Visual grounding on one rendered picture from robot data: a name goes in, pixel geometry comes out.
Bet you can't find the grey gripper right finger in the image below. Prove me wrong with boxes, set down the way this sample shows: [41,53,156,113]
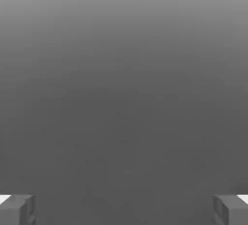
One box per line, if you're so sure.
[212,194,248,225]

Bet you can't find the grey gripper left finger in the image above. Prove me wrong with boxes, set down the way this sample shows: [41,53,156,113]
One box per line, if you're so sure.
[0,193,37,225]

